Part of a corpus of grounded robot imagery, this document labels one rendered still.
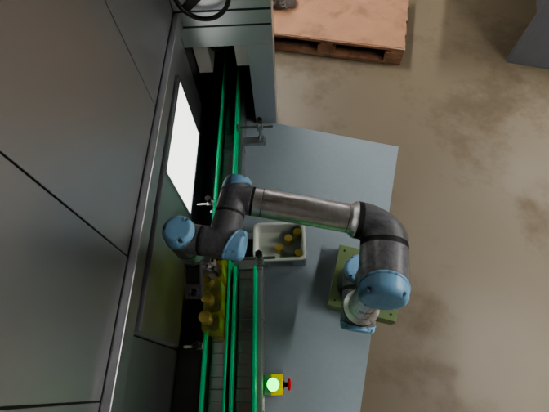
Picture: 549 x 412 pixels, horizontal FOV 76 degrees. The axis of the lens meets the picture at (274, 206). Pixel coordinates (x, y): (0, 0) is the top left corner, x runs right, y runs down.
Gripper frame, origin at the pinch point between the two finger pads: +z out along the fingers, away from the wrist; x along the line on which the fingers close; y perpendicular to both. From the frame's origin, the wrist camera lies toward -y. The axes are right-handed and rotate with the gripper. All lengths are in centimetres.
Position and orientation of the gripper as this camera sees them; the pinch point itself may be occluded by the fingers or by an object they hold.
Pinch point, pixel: (207, 279)
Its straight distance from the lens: 114.8
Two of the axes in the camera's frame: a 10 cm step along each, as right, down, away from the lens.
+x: -10.0, 0.5, 0.2
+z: 0.4, 4.6, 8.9
